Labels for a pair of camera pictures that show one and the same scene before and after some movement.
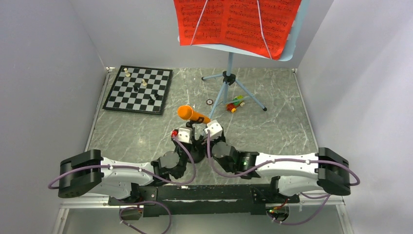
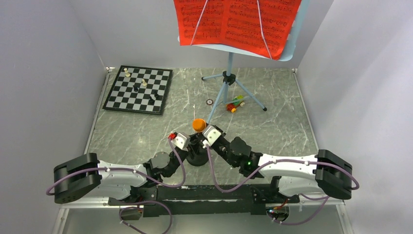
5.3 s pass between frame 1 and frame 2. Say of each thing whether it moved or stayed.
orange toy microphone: moved
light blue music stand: stayed
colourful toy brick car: stayed
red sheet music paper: stayed
